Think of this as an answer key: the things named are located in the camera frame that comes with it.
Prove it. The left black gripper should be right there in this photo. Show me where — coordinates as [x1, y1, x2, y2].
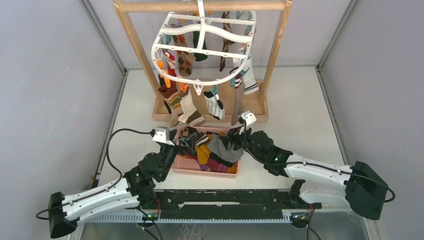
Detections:
[159, 129, 197, 181]

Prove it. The red sock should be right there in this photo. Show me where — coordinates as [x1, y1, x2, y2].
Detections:
[163, 49, 177, 77]

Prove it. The mustard yellow sock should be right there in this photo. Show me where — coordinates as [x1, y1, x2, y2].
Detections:
[195, 144, 211, 165]

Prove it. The brown argyle sock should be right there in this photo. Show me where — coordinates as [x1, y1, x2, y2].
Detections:
[178, 126, 198, 151]

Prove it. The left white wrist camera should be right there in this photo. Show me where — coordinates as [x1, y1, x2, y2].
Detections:
[152, 126, 177, 146]

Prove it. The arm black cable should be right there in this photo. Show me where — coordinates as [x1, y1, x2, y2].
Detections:
[243, 120, 397, 204]
[105, 128, 156, 186]

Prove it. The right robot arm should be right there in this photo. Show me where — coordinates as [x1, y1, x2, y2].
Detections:
[227, 127, 396, 220]

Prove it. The tan sock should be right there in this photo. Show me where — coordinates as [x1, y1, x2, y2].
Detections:
[230, 72, 245, 126]

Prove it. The white brown sock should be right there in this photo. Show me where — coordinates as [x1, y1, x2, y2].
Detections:
[203, 91, 225, 121]

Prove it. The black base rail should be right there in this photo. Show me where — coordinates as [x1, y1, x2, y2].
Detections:
[124, 188, 322, 220]

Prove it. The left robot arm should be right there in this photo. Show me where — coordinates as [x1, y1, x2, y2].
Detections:
[36, 127, 197, 239]

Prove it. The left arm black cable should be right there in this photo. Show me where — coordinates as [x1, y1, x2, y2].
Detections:
[105, 128, 156, 186]

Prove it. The white green sock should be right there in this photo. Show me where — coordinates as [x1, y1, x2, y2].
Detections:
[192, 31, 209, 63]

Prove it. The white oval clip hanger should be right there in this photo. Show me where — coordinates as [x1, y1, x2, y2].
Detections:
[151, 0, 257, 87]

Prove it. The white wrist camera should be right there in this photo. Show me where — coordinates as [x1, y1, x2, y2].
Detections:
[152, 126, 177, 146]
[238, 110, 257, 135]

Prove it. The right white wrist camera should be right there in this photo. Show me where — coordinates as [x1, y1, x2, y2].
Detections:
[238, 110, 257, 135]

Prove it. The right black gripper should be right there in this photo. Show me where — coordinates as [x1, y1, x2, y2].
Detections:
[218, 123, 265, 164]

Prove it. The pink perforated plastic basket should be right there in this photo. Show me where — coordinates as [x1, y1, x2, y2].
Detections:
[171, 126, 241, 179]

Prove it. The wooden hanger rack frame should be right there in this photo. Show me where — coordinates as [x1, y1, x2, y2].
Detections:
[113, 0, 292, 123]

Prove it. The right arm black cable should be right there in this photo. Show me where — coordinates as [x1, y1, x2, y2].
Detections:
[243, 120, 397, 204]

